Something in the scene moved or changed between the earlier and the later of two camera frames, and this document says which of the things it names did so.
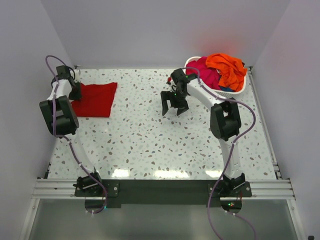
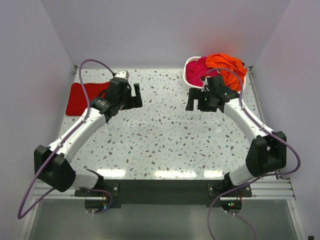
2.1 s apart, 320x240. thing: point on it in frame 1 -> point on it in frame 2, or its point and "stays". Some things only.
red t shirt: x=97 y=100 stays
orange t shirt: x=231 y=69 stays
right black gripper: x=167 y=95 -> x=196 y=94
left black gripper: x=77 y=95 -> x=135 y=101
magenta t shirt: x=210 y=75 stays
